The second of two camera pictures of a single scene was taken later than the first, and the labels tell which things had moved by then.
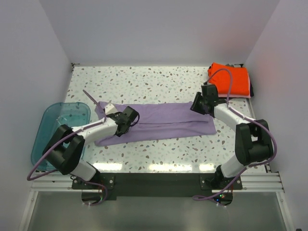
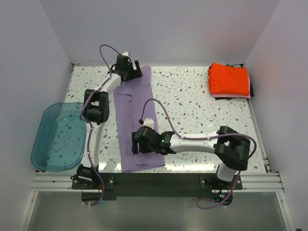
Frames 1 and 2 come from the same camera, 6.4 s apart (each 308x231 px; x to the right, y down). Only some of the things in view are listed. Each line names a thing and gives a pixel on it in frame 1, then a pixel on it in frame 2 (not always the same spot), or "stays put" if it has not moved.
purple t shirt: (159, 121) -> (134, 101)
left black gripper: (117, 114) -> (136, 73)
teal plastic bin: (55, 115) stays put
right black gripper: (194, 107) -> (134, 148)
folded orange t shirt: (239, 81) stays put
